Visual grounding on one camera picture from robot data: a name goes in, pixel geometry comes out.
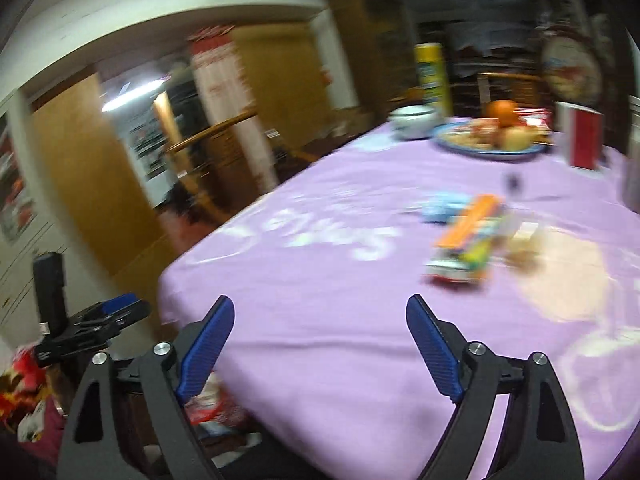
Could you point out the wooden armchair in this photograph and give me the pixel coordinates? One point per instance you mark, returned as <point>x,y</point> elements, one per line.
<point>215,130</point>

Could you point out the yellow apple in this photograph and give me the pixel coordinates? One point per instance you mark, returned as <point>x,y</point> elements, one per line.
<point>516,138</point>

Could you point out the blue fruit plate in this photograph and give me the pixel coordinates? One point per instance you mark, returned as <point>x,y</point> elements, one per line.
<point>450,145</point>

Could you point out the purple printed tablecloth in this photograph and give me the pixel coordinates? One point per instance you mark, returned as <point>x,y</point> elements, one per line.
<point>325,285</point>

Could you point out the red white box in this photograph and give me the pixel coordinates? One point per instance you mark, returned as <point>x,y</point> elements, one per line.
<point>582,135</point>

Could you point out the orange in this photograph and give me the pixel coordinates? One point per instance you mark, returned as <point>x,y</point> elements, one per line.
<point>502,113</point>

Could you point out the clear jelly cup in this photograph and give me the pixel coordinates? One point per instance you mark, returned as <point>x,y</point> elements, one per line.
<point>525,240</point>

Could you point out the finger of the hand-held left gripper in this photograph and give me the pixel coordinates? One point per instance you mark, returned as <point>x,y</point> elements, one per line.
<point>115,322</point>
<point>120,302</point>

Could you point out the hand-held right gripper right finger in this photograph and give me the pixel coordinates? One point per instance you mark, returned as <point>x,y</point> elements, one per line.
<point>432,345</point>

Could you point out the white ceramic jar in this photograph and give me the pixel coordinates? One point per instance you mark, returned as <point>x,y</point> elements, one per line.
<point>414,122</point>

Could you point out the blue face mask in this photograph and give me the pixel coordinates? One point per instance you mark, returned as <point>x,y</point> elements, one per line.
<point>440,207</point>

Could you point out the round embroidered table screen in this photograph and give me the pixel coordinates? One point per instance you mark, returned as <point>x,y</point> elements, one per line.
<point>572,67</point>

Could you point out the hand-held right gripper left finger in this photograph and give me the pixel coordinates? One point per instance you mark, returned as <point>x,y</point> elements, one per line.
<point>207,345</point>

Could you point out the orange snack packet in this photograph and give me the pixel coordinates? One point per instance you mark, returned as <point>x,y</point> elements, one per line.
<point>467,220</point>

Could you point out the floral curtain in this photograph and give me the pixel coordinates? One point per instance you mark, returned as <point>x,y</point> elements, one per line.
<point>220,85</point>

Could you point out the red checkered snack packet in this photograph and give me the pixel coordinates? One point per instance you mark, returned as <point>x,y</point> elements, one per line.
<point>457,272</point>

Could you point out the fluorescent tube light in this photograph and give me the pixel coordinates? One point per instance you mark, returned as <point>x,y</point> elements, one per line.
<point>135,92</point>

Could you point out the wooden chair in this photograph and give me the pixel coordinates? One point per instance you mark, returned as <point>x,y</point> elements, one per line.
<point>510,78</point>

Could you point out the dark wooden cabinet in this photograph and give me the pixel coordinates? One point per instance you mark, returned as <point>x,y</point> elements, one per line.
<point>370,45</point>

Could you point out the steel water bottle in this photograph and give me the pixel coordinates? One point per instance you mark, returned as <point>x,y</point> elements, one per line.
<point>632,160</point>

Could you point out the yellow canister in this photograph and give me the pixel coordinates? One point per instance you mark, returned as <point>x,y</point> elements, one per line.
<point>432,80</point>

